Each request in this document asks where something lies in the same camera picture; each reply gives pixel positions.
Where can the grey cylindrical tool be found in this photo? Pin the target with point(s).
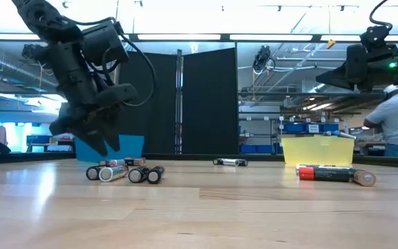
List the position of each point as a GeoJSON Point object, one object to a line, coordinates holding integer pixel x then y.
{"type": "Point", "coordinates": [344, 135]}

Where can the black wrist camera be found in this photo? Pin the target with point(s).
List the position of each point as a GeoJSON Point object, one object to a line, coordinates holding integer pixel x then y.
{"type": "Point", "coordinates": [375, 36]}
{"type": "Point", "coordinates": [119, 93]}

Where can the black folding partition screen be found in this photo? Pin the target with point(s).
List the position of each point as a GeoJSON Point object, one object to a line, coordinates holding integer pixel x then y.
{"type": "Point", "coordinates": [209, 103]}

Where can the yellow hanging tag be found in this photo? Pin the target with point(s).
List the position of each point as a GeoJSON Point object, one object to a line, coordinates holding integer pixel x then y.
{"type": "Point", "coordinates": [331, 44]}

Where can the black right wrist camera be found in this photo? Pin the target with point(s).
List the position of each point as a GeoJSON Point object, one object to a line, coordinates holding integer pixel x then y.
{"type": "Point", "coordinates": [375, 36]}

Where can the small black hanging device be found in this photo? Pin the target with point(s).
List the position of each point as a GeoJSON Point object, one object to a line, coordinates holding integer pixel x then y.
{"type": "Point", "coordinates": [29, 52]}

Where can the yellow plastic bin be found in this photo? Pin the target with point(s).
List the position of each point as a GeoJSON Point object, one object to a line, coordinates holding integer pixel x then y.
{"type": "Point", "coordinates": [316, 150]}

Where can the blue plastic bin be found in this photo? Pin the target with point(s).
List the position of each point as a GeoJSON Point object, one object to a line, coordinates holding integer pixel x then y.
{"type": "Point", "coordinates": [130, 148]}

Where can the copper and black battery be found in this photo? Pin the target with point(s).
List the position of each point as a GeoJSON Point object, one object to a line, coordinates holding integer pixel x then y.
{"type": "Point", "coordinates": [365, 178]}

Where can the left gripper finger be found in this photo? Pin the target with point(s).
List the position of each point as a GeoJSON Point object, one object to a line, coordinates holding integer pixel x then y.
{"type": "Point", "coordinates": [113, 128]}
{"type": "Point", "coordinates": [81, 129]}

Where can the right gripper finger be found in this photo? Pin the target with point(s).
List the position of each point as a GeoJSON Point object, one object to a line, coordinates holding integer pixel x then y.
{"type": "Point", "coordinates": [335, 79]}

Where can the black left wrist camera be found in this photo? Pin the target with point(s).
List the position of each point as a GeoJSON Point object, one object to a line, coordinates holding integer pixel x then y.
{"type": "Point", "coordinates": [119, 93]}

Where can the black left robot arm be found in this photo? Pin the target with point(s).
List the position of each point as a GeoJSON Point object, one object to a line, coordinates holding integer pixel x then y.
{"type": "Point", "coordinates": [40, 15]}

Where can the silver ventilation duct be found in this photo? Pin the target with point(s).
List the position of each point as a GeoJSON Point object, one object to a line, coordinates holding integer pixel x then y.
{"type": "Point", "coordinates": [12, 69]}

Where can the blue shelf storage bin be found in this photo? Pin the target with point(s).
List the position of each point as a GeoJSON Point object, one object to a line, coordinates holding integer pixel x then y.
{"type": "Point", "coordinates": [330, 128]}
{"type": "Point", "coordinates": [247, 149]}
{"type": "Point", "coordinates": [264, 149]}
{"type": "Point", "coordinates": [294, 128]}

